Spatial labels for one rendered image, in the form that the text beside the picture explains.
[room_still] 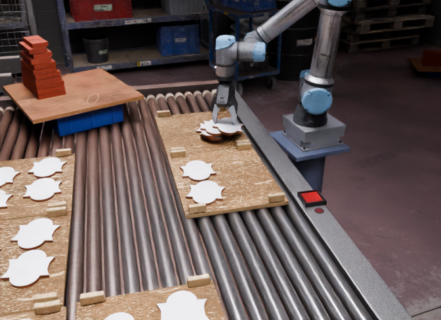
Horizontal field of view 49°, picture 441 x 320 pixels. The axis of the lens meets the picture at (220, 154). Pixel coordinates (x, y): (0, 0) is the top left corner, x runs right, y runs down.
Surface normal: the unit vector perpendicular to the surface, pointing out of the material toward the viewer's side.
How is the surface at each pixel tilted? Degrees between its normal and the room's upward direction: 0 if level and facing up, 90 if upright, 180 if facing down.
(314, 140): 90
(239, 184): 0
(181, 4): 96
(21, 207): 0
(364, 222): 0
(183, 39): 90
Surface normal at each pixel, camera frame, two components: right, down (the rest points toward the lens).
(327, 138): 0.36, 0.43
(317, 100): -0.10, 0.57
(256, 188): 0.00, -0.88
